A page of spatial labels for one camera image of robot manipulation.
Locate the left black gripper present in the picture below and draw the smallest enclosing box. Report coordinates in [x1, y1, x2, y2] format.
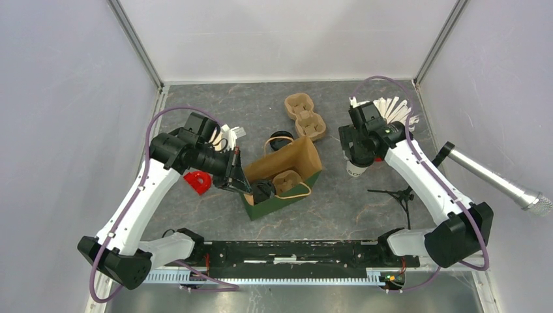
[193, 145, 253, 196]

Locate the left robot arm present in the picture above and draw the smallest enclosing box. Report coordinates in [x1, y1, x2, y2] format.
[78, 112, 252, 290]

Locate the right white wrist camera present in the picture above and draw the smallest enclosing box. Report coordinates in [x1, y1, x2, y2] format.
[349, 97, 370, 108]

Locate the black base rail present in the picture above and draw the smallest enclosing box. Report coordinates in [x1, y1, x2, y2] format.
[185, 240, 420, 279]

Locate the stack of cardboard cup carriers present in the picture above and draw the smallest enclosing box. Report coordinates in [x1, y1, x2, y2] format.
[284, 93, 327, 142]

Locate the stack of black lids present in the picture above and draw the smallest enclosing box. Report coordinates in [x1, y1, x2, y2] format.
[269, 130, 294, 151]

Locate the silver microphone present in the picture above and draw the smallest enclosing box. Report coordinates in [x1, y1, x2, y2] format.
[439, 142, 552, 216]

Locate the stack of white paper cups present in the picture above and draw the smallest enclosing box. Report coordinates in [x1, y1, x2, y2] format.
[210, 130, 229, 151]

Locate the single cardboard cup carrier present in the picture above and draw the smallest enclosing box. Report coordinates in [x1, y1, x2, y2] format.
[272, 170, 303, 196]

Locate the green paper bag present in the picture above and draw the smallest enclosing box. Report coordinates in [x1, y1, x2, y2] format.
[241, 136, 323, 221]

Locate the single white paper cup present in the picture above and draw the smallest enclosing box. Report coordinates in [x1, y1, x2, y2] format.
[346, 160, 368, 177]

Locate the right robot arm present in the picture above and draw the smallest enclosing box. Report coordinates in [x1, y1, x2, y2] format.
[338, 97, 494, 271]

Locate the red D-shaped object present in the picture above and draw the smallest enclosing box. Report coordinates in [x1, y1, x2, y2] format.
[183, 170, 212, 196]

